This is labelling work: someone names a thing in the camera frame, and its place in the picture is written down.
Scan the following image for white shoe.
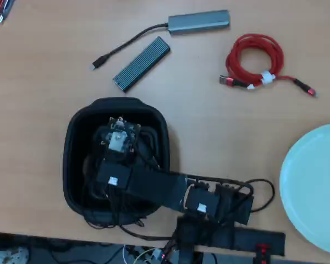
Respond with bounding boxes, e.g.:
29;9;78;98
0;243;30;264

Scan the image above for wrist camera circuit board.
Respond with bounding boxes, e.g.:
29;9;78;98
107;117;142;152

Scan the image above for red braided charging cable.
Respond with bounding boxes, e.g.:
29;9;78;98
218;33;319;98

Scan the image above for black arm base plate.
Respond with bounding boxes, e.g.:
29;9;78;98
175;217;287;264

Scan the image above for controller board with wires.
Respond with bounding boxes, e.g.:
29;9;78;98
123;243;179;264

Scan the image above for light blue plate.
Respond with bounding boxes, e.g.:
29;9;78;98
279;123;330;256

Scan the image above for red and black clamp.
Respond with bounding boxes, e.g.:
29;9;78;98
254;243;272;264

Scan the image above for black square bowl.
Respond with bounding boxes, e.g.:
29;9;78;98
62;96;171;228

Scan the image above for dark ribbed SSD enclosure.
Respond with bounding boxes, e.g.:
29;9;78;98
112;36;172;94

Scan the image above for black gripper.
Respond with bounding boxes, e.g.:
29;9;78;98
95;125;141;166

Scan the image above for gray USB hub with cable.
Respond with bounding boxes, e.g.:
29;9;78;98
92;9;231;72

